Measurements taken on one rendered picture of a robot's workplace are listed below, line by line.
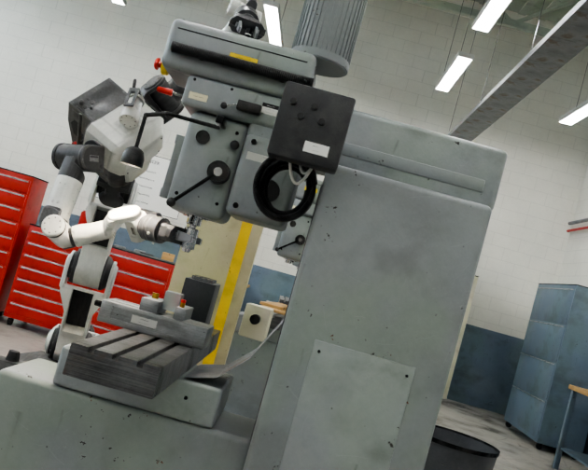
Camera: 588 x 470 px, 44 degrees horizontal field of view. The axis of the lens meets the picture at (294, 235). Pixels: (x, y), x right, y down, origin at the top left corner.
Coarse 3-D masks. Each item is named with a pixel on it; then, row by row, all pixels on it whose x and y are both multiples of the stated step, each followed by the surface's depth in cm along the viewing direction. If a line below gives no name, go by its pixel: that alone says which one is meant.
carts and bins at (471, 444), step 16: (448, 432) 393; (432, 448) 352; (448, 448) 349; (464, 448) 347; (480, 448) 383; (496, 448) 373; (432, 464) 351; (448, 464) 348; (464, 464) 348; (480, 464) 350
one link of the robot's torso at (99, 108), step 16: (112, 80) 270; (80, 96) 261; (96, 96) 264; (112, 96) 265; (80, 112) 258; (96, 112) 259; (112, 112) 262; (144, 112) 266; (80, 128) 257; (96, 128) 256; (112, 128) 258; (128, 128) 259; (144, 128) 262; (160, 128) 267; (80, 144) 266; (96, 144) 255; (112, 144) 255; (128, 144) 257; (144, 144) 262; (160, 144) 272; (112, 160) 258; (112, 176) 270; (128, 176) 272
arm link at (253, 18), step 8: (240, 8) 250; (248, 8) 249; (232, 16) 243; (240, 16) 242; (248, 16) 247; (256, 16) 249; (232, 24) 243; (248, 24) 243; (256, 24) 243; (240, 32) 244; (264, 32) 245
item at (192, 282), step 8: (192, 280) 275; (200, 280) 276; (208, 280) 277; (216, 280) 292; (184, 288) 275; (192, 288) 275; (200, 288) 275; (208, 288) 275; (216, 288) 279; (184, 296) 274; (192, 296) 275; (200, 296) 275; (208, 296) 275; (216, 296) 289; (192, 304) 274; (200, 304) 274; (208, 304) 274; (192, 312) 274; (200, 312) 274; (208, 312) 276; (200, 320) 274; (208, 320) 286
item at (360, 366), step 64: (320, 192) 211; (384, 192) 210; (320, 256) 209; (384, 256) 209; (448, 256) 208; (320, 320) 208; (384, 320) 208; (448, 320) 207; (320, 384) 206; (384, 384) 206; (256, 448) 206; (320, 448) 205; (384, 448) 205
